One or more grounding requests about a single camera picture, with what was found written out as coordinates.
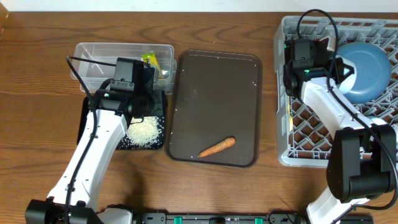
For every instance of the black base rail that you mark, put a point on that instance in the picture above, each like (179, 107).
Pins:
(217, 218)

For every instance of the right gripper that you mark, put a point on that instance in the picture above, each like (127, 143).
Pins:
(333, 66)

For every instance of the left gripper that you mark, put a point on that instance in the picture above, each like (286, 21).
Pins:
(160, 106)

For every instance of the grey dishwasher rack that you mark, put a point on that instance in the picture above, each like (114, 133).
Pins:
(309, 144)

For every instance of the cream plastic spoon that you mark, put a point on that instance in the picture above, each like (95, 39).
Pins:
(291, 123)

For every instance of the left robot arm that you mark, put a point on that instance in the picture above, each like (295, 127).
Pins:
(74, 199)

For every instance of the light blue rice bowl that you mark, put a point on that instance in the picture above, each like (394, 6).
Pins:
(345, 74)

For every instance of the white rice pile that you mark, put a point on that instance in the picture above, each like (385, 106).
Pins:
(145, 133)

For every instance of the orange carrot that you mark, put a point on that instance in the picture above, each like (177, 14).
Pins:
(224, 144)

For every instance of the dark blue plate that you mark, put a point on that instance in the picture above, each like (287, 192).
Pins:
(373, 71)

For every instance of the yellow green snack wrapper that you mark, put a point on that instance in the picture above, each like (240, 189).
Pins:
(151, 58)

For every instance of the dark brown serving tray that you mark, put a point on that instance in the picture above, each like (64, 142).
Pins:
(217, 95)

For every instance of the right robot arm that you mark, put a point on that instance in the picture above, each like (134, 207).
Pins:
(362, 161)

